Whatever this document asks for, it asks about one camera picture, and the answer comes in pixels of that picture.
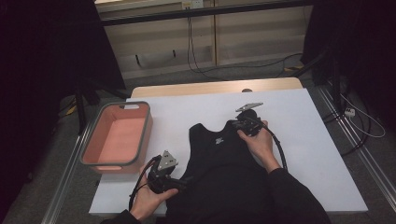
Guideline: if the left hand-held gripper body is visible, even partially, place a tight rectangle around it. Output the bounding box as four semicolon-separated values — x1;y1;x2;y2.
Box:
147;149;188;194

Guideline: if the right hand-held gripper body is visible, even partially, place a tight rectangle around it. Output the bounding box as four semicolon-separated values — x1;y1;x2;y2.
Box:
232;102;265;137

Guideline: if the black sleeveless vest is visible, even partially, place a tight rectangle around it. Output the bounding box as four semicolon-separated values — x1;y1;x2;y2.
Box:
164;120;275;224

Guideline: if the pink basket with grey rim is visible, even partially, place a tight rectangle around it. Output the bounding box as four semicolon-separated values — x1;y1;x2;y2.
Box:
78;101;154;175

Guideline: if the person's left hand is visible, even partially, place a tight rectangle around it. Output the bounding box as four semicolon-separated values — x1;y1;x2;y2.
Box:
130;174;179;222

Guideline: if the person's right hand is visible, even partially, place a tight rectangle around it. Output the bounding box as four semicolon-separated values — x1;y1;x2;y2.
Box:
236;120;281;174

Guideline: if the light wooden table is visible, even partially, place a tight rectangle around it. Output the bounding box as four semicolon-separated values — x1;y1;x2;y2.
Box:
130;77;304;99

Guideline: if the white table cover sheet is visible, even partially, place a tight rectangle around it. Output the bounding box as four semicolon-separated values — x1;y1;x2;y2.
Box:
88;88;369;217

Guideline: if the beige cabinet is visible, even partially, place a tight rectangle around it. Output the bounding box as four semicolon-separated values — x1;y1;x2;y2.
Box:
94;0;314;80

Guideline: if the black metal stand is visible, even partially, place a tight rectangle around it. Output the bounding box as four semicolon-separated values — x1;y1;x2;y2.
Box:
290;49;347;116

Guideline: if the black tripod stand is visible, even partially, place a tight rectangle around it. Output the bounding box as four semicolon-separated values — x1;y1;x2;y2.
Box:
73;78;132;136

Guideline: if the black horizontal bar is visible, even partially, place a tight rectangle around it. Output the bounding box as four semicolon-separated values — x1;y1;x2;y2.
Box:
99;0;314;27

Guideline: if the narrow black curtain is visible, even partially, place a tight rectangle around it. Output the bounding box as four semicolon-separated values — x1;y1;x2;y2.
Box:
300;0;396;132

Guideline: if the wide black curtain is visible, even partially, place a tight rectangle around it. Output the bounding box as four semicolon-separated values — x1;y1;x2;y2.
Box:
0;0;127;218

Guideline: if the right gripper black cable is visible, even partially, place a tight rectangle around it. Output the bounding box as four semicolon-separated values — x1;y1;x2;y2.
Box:
260;119;288;171

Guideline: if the black hanging cable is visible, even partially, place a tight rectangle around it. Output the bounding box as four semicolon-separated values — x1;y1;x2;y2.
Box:
188;15;304;74
186;15;228;82

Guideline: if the aluminium floor rail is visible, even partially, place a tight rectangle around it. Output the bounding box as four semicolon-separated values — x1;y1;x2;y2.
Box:
40;124;96;224
316;83;396;204

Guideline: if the black floor cable bundle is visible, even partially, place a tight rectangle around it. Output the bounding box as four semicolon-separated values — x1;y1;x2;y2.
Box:
321;102;373;157

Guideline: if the white floor cable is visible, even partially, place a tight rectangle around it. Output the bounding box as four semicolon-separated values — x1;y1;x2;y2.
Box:
339;92;387;139

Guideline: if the white wall socket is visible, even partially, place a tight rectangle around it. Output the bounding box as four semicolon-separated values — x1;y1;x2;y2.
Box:
181;0;204;9

